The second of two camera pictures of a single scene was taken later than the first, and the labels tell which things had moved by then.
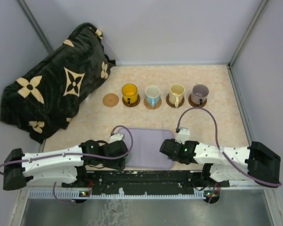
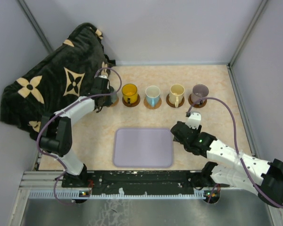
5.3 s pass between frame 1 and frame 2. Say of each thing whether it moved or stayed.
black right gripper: moved
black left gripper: moved
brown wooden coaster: stayed
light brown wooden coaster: stayed
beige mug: stayed
